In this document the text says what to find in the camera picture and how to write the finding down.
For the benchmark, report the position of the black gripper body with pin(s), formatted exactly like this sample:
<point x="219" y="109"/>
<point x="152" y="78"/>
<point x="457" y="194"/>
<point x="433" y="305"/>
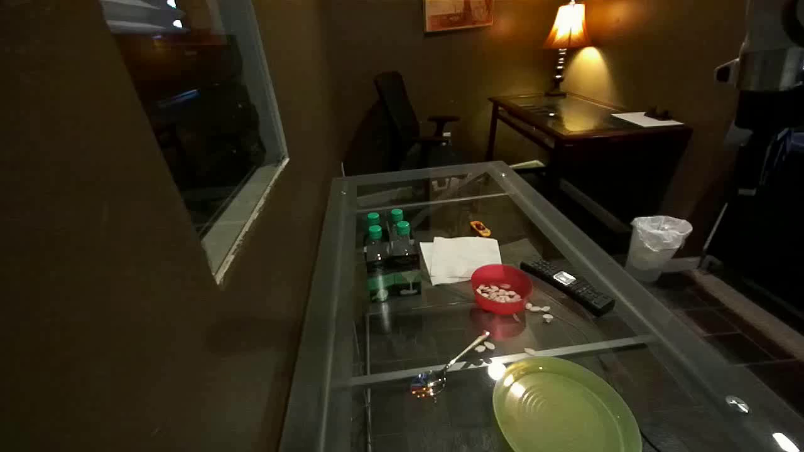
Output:
<point x="766" y="116"/>

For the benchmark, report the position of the black remote control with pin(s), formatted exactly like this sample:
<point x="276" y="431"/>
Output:
<point x="569" y="288"/>

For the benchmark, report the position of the small black desk object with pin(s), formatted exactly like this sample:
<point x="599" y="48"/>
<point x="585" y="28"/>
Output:
<point x="657" y="111"/>

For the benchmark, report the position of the white paper sheet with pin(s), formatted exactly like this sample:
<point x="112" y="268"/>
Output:
<point x="647" y="118"/>

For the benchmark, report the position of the trash can with white bag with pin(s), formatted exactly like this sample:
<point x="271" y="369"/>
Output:
<point x="657" y="245"/>

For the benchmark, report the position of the dark wooden desk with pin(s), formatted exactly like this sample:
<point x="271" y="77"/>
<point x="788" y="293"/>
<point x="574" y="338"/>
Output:
<point x="585" y="138"/>

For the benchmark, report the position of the lit table lamp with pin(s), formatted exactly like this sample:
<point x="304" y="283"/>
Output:
<point x="565" y="27"/>

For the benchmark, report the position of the small white crumbs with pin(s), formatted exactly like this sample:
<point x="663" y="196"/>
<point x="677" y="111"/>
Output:
<point x="539" y="310"/>

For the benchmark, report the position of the small orange object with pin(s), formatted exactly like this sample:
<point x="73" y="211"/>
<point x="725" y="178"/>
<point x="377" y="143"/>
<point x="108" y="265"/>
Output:
<point x="481" y="226"/>

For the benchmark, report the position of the red bowl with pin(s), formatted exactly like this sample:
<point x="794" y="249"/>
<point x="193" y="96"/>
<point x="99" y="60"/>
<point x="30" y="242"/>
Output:
<point x="500" y="289"/>

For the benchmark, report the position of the white paper napkin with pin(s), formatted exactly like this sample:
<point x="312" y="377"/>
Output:
<point x="457" y="256"/>

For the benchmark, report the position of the green plastic plate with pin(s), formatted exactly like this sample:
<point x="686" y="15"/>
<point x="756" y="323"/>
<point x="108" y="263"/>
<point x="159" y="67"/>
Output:
<point x="565" y="411"/>

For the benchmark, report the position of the black office chair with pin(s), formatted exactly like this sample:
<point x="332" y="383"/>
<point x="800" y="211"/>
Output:
<point x="398" y="113"/>

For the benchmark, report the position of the green capped dark bottle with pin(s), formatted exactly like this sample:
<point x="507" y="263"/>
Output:
<point x="398" y="215"/>
<point x="377" y="242"/>
<point x="402" y="242"/>
<point x="373" y="219"/>

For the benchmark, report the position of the small colourful trinket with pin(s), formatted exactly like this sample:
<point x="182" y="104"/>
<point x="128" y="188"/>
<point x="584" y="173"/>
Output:
<point x="426" y="388"/>

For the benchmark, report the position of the white framed window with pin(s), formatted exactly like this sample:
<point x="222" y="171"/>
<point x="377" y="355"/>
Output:
<point x="252" y="192"/>

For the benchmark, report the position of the framed wall picture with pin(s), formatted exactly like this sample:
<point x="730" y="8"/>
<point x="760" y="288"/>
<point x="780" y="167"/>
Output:
<point x="455" y="13"/>

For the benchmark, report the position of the glass table metal frame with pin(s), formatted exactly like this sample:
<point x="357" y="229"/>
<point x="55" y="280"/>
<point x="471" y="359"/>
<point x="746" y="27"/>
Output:
<point x="328" y="334"/>

